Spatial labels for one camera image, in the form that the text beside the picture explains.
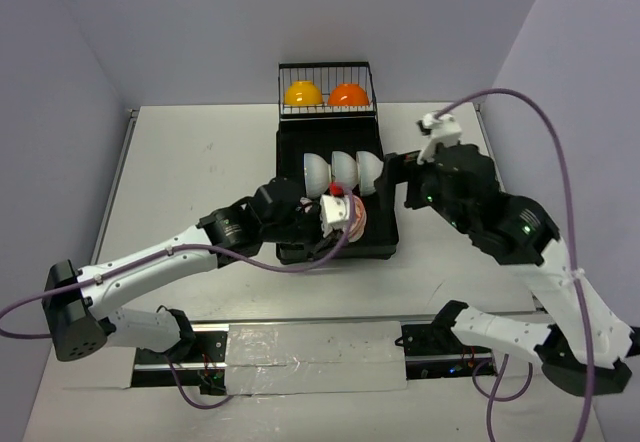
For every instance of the blue patterned bowl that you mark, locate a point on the blue patterned bowl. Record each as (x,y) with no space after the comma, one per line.
(308,205)

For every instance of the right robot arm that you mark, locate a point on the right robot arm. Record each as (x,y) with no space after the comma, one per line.
(461,185)

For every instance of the white taped cover sheet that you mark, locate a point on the white taped cover sheet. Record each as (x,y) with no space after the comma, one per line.
(314,358)

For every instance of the brown bowl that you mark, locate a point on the brown bowl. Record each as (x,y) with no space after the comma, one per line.
(358,227)

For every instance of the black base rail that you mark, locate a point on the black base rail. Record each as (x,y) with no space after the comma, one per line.
(428,353)

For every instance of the black dish rack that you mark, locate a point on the black dish rack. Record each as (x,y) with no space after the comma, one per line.
(322,129)

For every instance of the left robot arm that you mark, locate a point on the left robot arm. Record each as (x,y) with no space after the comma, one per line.
(86,308)

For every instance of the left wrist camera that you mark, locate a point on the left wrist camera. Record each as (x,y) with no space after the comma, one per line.
(336,213)

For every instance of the white bowl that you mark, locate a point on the white bowl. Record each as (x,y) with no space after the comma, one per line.
(345,170)
(317,175)
(370,168)

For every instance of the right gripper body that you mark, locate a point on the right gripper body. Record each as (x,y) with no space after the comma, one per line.
(422,182)

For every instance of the orange bowl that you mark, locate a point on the orange bowl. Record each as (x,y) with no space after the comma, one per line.
(348,95)

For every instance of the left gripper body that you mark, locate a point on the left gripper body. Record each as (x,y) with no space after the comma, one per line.
(310,219)

